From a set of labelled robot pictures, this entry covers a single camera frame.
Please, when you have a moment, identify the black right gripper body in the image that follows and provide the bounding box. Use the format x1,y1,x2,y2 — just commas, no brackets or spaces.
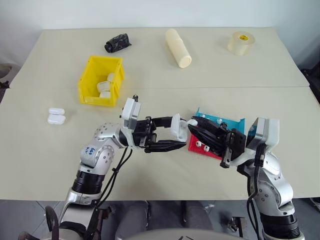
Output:
219,121,248,169

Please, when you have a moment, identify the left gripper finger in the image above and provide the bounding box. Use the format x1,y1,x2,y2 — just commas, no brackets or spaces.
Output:
151,115,176,129
144,139,188,154

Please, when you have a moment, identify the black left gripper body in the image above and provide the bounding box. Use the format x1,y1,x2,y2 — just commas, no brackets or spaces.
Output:
132,116,158,154

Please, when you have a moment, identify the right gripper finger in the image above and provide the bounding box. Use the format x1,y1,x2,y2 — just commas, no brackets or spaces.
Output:
191,115,223,136
187,124,224,157

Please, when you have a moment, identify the yellow plastic bin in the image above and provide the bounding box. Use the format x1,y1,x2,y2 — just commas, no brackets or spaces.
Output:
77,55,125,108

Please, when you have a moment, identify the blue plastic tray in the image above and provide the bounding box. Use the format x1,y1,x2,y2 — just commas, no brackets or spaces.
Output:
187,107,247,161

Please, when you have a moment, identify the cream cylindrical roll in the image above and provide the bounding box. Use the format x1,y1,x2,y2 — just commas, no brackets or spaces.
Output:
164,28,192,69

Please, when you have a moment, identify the grey padded leg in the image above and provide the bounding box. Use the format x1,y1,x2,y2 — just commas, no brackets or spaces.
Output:
116,201,150,240
183,201,213,231

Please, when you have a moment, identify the translucent tape roll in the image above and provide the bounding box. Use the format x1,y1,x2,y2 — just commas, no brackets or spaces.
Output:
227,31,257,56

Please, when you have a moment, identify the white rounded robot torso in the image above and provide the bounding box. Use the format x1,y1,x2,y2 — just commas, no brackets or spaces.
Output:
137,220,230,240

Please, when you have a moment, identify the black crumpled plastic bag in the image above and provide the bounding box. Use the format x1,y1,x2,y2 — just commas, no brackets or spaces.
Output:
104,32,133,54

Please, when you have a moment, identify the black curved hook shape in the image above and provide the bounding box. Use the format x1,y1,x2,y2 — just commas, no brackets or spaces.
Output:
44,205,61,240

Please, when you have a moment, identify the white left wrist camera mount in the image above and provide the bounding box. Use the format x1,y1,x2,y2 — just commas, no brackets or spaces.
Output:
121,97,142,130

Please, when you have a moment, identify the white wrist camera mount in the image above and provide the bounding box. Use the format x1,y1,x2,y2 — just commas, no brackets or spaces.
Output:
245,116,280,153
121,97,142,130

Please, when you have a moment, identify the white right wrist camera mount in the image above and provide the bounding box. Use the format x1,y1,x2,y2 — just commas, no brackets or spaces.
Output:
245,116,280,153

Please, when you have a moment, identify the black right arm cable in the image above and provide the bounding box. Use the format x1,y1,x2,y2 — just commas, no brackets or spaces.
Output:
246,143,266,240

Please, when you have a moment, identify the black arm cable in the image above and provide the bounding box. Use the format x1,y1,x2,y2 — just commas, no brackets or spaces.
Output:
246,143,266,240
84,146,133,240

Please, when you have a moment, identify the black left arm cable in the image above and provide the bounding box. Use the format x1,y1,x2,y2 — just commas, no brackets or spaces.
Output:
84,146,133,240

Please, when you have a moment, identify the rusty metal bracket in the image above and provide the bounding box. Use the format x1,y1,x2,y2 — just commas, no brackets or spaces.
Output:
96,204,113,227
229,216,247,238

